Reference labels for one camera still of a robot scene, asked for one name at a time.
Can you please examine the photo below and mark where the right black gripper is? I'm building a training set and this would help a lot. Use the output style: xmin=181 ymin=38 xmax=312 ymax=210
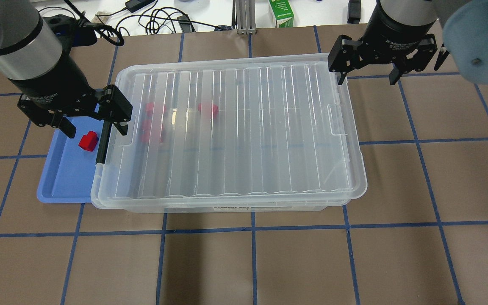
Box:
xmin=328 ymin=35 xmax=438 ymax=86

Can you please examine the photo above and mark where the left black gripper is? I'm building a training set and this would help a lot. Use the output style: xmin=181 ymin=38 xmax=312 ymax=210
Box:
xmin=17 ymin=83 xmax=133 ymax=139

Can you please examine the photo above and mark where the red block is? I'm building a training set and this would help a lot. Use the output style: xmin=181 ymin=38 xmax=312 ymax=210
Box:
xmin=79 ymin=131 xmax=99 ymax=152
xmin=144 ymin=102 xmax=167 ymax=116
xmin=197 ymin=103 xmax=219 ymax=120
xmin=140 ymin=119 xmax=165 ymax=143

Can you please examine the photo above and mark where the clear plastic box lid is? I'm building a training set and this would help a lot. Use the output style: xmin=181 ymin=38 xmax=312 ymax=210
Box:
xmin=97 ymin=53 xmax=368 ymax=208

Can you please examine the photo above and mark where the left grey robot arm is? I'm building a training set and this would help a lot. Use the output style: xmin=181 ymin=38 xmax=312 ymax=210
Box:
xmin=0 ymin=0 xmax=133 ymax=138

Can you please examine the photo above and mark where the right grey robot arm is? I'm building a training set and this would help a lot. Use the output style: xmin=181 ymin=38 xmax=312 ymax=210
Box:
xmin=327 ymin=0 xmax=488 ymax=85

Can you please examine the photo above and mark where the red block in box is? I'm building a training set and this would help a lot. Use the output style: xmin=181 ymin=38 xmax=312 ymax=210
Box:
xmin=140 ymin=119 xmax=165 ymax=143
xmin=144 ymin=102 xmax=167 ymax=116
xmin=197 ymin=103 xmax=219 ymax=120

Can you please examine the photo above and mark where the clear plastic storage box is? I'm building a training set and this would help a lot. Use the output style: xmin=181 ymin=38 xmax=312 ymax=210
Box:
xmin=91 ymin=64 xmax=350 ymax=214

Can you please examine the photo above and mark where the blue plastic tray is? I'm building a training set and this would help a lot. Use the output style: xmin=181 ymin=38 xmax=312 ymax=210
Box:
xmin=37 ymin=116 xmax=103 ymax=203

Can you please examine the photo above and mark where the black device on desk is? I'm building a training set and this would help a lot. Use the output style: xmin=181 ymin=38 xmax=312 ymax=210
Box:
xmin=347 ymin=0 xmax=361 ymax=24

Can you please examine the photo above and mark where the green white carton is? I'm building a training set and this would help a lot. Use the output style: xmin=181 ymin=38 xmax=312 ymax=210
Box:
xmin=268 ymin=0 xmax=295 ymax=28

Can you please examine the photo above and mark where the black power adapter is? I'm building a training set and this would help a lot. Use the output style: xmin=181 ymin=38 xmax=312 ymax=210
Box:
xmin=125 ymin=0 xmax=156 ymax=12

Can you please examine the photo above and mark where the black cable bundle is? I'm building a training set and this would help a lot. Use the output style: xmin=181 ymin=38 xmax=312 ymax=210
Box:
xmin=115 ymin=6 xmax=234 ymax=36

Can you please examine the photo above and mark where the aluminium profile post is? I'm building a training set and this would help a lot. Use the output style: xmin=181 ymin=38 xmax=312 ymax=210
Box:
xmin=232 ymin=0 xmax=256 ymax=35

